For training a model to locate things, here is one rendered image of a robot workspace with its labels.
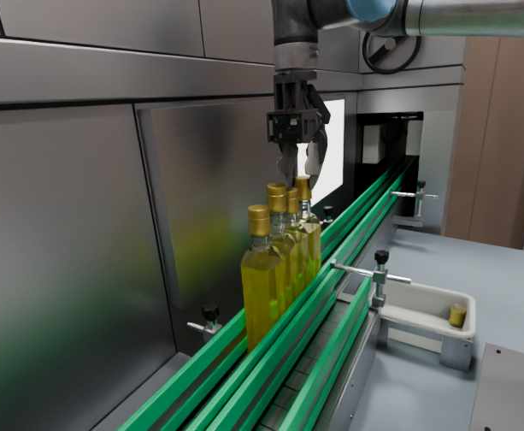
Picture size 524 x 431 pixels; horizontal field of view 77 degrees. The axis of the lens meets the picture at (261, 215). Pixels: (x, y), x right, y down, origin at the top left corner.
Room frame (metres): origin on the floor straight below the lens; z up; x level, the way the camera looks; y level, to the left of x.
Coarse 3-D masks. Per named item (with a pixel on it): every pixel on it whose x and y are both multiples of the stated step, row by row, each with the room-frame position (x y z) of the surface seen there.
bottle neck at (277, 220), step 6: (270, 216) 0.54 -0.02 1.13; (276, 216) 0.53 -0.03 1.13; (282, 216) 0.54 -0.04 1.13; (270, 222) 0.54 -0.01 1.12; (276, 222) 0.54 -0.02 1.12; (282, 222) 0.54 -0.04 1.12; (276, 228) 0.54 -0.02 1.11; (282, 228) 0.54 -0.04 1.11; (270, 234) 0.54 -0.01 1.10; (276, 234) 0.54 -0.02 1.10; (282, 234) 0.54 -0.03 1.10
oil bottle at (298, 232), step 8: (288, 232) 0.58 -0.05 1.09; (296, 232) 0.58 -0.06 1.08; (304, 232) 0.59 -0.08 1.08; (296, 240) 0.57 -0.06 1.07; (304, 240) 0.59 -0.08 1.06; (304, 248) 0.59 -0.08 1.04; (304, 256) 0.59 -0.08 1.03; (304, 264) 0.59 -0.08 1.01; (304, 272) 0.59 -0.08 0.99; (304, 280) 0.59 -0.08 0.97
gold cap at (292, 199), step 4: (288, 188) 0.61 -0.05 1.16; (292, 188) 0.60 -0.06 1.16; (296, 188) 0.60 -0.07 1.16; (288, 192) 0.58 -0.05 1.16; (292, 192) 0.58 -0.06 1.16; (296, 192) 0.59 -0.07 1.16; (288, 196) 0.58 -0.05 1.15; (292, 196) 0.58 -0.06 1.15; (296, 196) 0.59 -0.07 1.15; (288, 200) 0.58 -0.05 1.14; (292, 200) 0.58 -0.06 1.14; (296, 200) 0.59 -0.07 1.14; (288, 204) 0.58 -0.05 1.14; (292, 204) 0.58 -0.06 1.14; (296, 204) 0.59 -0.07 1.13; (288, 208) 0.58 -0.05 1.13; (292, 208) 0.58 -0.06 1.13; (296, 208) 0.59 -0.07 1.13; (288, 212) 0.58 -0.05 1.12; (292, 212) 0.58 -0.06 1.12; (296, 212) 0.59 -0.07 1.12
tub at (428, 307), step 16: (384, 288) 0.78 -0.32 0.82; (400, 288) 0.77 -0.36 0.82; (416, 288) 0.75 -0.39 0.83; (432, 288) 0.73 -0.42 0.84; (400, 304) 0.76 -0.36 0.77; (416, 304) 0.74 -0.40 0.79; (432, 304) 0.72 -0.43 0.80; (448, 304) 0.71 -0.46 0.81; (464, 304) 0.69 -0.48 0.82; (400, 320) 0.62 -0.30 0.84; (416, 320) 0.70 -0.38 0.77; (432, 320) 0.70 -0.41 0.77; (448, 320) 0.69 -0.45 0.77; (464, 320) 0.66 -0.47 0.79; (464, 336) 0.55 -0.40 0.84
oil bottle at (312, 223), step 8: (304, 216) 0.63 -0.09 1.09; (312, 216) 0.64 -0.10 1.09; (304, 224) 0.62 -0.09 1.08; (312, 224) 0.62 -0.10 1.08; (320, 224) 0.65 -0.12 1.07; (312, 232) 0.62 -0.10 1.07; (320, 232) 0.65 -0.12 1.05; (312, 240) 0.62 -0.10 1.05; (320, 240) 0.65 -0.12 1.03; (312, 248) 0.62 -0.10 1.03; (320, 248) 0.65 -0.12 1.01; (312, 256) 0.62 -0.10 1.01; (320, 256) 0.65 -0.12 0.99; (312, 264) 0.62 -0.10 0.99; (320, 264) 0.65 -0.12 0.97; (312, 272) 0.62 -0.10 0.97
